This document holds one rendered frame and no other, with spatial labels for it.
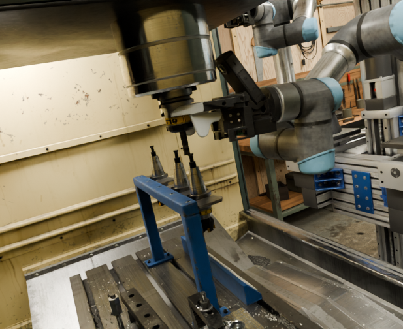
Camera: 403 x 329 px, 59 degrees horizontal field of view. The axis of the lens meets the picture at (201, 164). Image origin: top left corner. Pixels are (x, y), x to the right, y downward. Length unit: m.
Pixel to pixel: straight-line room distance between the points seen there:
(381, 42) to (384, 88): 0.62
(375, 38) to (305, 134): 0.35
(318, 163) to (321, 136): 0.06
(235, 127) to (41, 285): 1.23
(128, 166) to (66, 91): 0.41
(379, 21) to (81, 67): 1.13
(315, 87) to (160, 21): 0.34
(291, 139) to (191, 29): 0.33
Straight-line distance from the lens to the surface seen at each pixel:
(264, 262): 1.70
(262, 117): 0.69
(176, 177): 0.99
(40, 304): 1.62
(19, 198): 1.63
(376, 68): 1.59
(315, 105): 0.73
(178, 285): 1.17
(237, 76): 0.66
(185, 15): 0.57
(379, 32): 0.99
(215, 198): 0.86
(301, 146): 0.75
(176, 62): 0.55
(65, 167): 1.61
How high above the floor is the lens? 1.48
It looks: 12 degrees down
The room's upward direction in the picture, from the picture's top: 12 degrees counter-clockwise
